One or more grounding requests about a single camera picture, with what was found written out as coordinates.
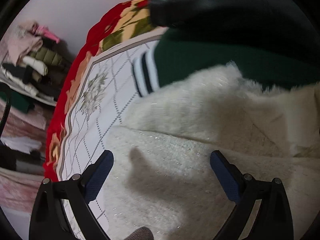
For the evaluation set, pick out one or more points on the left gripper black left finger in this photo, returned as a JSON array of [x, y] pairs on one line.
[[49, 219]]

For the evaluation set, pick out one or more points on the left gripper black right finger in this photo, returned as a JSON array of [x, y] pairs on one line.
[[273, 219]]

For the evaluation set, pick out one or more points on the white fluffy sweater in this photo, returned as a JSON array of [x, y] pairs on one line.
[[162, 178]]

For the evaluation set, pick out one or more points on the stack of folded clothes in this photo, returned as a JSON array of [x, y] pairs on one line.
[[34, 64]]

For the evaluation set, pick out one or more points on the pink patterned cloth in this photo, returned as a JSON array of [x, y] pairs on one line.
[[21, 173]]

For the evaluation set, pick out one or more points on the white plastic bag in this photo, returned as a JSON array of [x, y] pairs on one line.
[[22, 144]]

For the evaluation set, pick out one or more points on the red floral bed blanket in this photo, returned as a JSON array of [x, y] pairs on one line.
[[100, 86]]

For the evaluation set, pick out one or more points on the dark green striped-cuff sweater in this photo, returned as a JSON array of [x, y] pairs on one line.
[[174, 58]]

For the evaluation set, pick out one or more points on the black jacket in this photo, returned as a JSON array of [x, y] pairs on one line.
[[267, 24]]

